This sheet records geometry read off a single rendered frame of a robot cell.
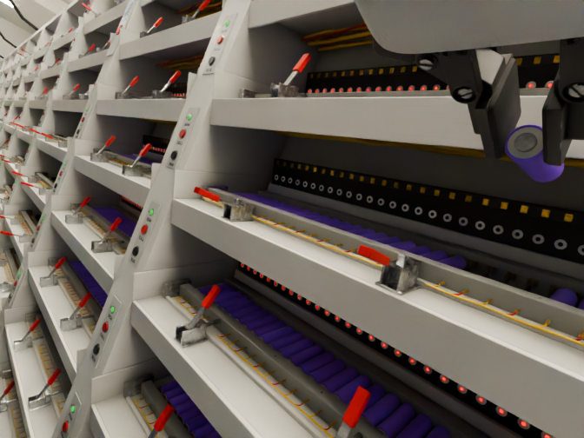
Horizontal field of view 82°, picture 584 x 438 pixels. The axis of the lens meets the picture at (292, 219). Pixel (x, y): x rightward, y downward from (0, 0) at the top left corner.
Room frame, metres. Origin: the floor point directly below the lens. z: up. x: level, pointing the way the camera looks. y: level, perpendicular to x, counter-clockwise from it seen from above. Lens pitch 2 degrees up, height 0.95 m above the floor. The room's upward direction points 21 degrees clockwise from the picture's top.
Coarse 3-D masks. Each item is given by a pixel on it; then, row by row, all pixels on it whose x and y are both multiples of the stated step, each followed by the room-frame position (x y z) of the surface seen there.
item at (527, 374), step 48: (192, 192) 0.62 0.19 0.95; (240, 192) 0.69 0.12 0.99; (288, 192) 0.66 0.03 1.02; (240, 240) 0.46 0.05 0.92; (288, 240) 0.43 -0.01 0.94; (480, 240) 0.42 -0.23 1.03; (288, 288) 0.39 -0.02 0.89; (336, 288) 0.34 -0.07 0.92; (384, 336) 0.31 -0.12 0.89; (432, 336) 0.28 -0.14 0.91; (480, 336) 0.25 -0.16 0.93; (528, 336) 0.26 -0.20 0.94; (480, 384) 0.25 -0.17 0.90; (528, 384) 0.23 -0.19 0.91; (576, 384) 0.21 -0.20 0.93; (576, 432) 0.21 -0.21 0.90
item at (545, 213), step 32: (288, 160) 0.66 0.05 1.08; (320, 192) 0.61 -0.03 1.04; (352, 192) 0.56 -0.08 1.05; (384, 192) 0.52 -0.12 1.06; (416, 192) 0.48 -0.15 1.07; (448, 192) 0.45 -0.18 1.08; (448, 224) 0.45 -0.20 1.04; (512, 224) 0.40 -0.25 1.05; (544, 224) 0.38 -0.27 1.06; (576, 224) 0.35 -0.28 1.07; (576, 256) 0.36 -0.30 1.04
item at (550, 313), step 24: (216, 192) 0.60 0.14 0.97; (264, 216) 0.50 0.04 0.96; (288, 216) 0.47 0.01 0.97; (312, 240) 0.41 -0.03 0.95; (336, 240) 0.41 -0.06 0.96; (360, 240) 0.39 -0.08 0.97; (432, 264) 0.33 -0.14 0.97; (456, 288) 0.31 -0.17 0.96; (480, 288) 0.30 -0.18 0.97; (504, 288) 0.29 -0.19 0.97; (528, 312) 0.27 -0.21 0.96; (552, 312) 0.26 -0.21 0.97; (576, 312) 0.25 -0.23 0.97; (576, 336) 0.25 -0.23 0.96
